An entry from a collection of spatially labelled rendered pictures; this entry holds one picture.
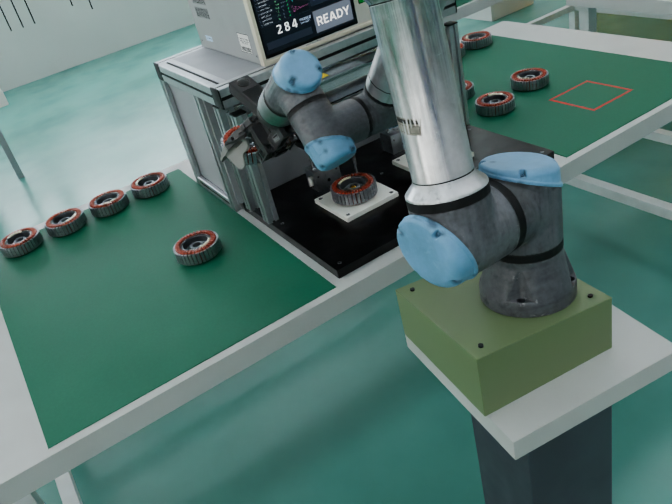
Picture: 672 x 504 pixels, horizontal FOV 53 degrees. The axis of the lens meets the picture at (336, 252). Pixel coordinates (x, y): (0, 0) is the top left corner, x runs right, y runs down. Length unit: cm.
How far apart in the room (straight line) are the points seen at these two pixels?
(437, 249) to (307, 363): 155
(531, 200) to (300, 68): 42
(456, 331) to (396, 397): 116
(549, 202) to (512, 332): 20
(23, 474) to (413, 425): 117
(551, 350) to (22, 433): 94
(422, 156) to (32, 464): 84
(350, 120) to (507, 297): 38
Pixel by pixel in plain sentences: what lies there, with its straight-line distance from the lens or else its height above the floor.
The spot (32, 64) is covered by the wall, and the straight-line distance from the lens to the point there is 785.
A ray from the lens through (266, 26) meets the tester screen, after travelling 159.
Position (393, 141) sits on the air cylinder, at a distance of 183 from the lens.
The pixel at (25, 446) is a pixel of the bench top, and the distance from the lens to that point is 136.
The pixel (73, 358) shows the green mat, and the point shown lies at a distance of 150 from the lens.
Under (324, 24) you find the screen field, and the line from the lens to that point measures 166.
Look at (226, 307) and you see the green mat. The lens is 144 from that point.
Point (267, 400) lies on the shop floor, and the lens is 232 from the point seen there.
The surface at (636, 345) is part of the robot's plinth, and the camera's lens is 119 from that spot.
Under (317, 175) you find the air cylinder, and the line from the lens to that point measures 172.
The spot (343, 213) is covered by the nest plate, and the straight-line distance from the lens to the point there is 158.
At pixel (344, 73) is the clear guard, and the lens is 159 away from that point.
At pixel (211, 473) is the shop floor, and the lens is 218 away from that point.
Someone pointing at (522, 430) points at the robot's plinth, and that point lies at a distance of 106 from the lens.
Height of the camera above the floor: 154
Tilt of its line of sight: 32 degrees down
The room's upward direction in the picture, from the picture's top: 15 degrees counter-clockwise
